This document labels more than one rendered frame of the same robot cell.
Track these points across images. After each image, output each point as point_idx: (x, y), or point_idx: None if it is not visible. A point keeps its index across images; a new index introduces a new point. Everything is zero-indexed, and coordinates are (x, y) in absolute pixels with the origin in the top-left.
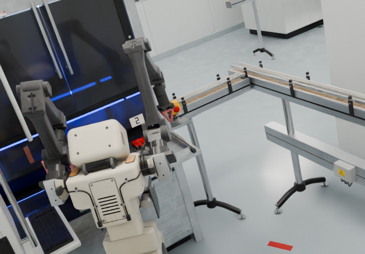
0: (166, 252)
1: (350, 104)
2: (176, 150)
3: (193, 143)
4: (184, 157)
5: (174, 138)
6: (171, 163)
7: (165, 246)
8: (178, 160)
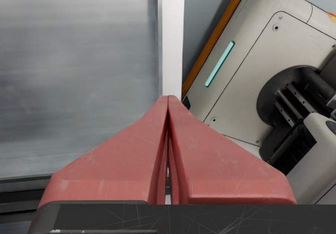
0: (334, 127)
1: None
2: None
3: None
4: None
5: None
6: (174, 60)
7: (324, 126)
8: (181, 26)
